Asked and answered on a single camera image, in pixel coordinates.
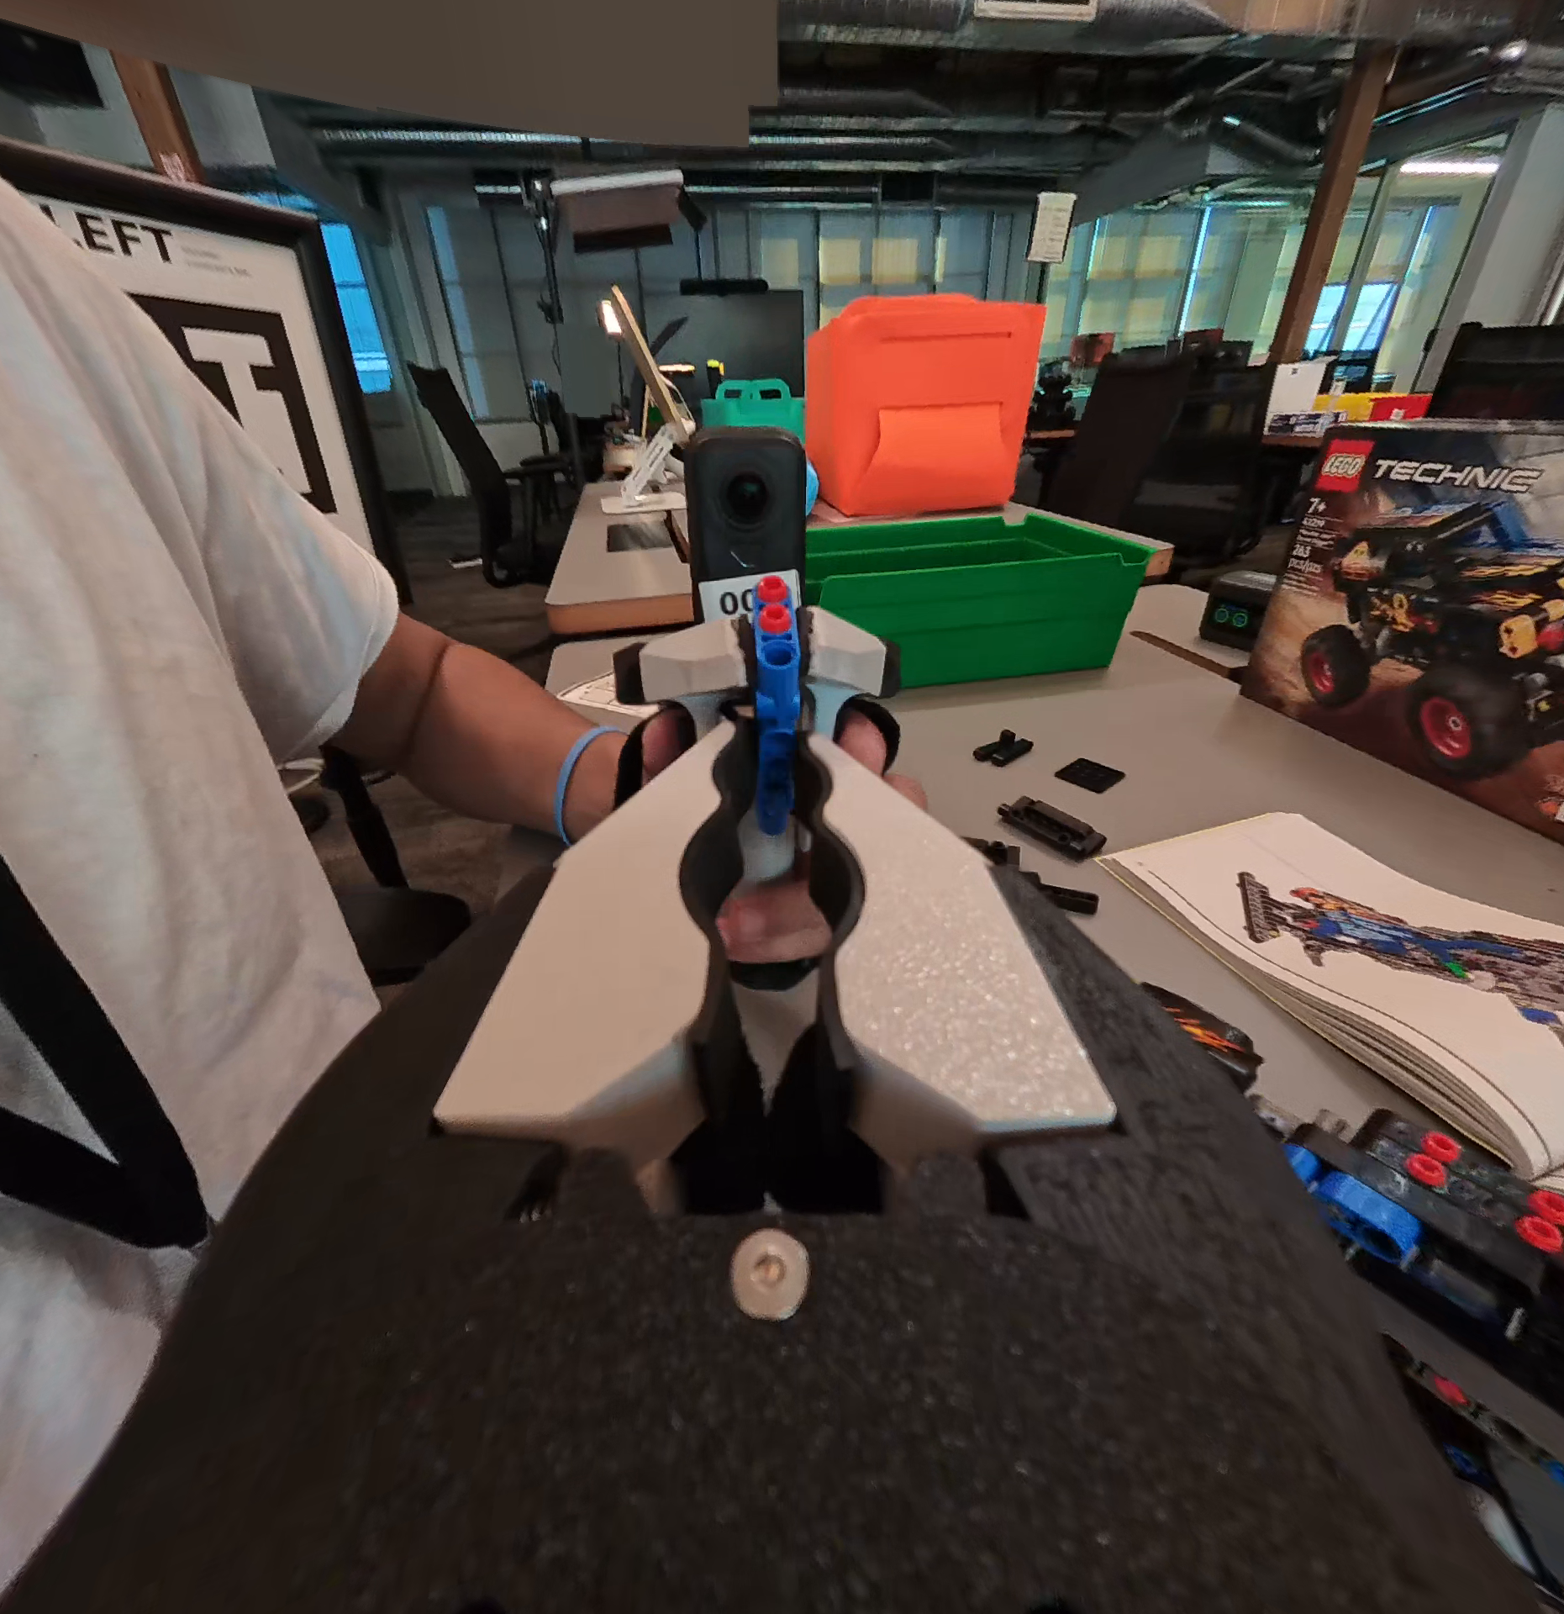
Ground blue wristband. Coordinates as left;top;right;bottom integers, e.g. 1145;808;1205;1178
552;725;632;846

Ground black office chair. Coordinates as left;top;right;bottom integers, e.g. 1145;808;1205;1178
282;743;474;991
407;362;582;587

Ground hanging ceiling light fixture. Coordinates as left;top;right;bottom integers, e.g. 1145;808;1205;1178
548;169;708;254

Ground black lego frame piece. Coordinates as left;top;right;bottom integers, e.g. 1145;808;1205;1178
996;797;1106;860

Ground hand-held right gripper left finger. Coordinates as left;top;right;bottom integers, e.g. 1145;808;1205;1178
431;725;754;1214

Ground framed black white marker sign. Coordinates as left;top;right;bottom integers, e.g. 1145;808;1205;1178
0;132;410;606

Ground dark high-backed chair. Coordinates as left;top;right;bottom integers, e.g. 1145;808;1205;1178
1046;351;1275;568

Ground person's left hand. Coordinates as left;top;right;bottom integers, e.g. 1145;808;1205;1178
637;708;929;965

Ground blue black lego truck model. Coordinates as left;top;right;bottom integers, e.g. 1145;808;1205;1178
1139;981;1564;1602

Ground green plastic bin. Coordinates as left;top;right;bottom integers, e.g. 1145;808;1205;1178
799;503;1149;693

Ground black lanyard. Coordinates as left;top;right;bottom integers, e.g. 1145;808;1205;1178
0;812;211;1249

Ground person's left forearm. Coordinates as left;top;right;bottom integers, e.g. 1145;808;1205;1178
332;611;632;840

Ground desk with wooden edge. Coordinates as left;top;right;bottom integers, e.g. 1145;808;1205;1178
544;479;695;635

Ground lego set cardboard box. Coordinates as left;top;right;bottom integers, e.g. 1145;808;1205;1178
1238;418;1564;859

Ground blue lego panel piece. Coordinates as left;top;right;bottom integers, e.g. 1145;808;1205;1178
747;602;810;885

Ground wooden post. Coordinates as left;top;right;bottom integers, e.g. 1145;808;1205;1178
1266;44;1400;368

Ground small green basket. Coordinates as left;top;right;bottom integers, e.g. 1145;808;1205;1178
701;375;808;436

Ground black monitor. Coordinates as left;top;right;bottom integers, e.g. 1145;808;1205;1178
680;280;808;392

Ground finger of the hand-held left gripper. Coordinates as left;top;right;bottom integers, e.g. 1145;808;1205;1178
637;622;758;730
792;608;890;743

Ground lego instruction booklet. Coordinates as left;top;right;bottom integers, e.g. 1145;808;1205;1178
1093;810;1564;1199

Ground black timer device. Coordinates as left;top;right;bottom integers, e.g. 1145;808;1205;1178
1199;570;1281;658

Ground tablet on stand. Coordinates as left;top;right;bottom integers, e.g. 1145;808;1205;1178
600;282;701;511

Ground small colourful boxes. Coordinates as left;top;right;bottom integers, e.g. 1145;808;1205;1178
1266;358;1439;436

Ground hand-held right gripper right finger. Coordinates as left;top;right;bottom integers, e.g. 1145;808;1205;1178
795;734;1117;1212

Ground orange bag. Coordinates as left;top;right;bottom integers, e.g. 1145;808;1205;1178
803;291;1048;518

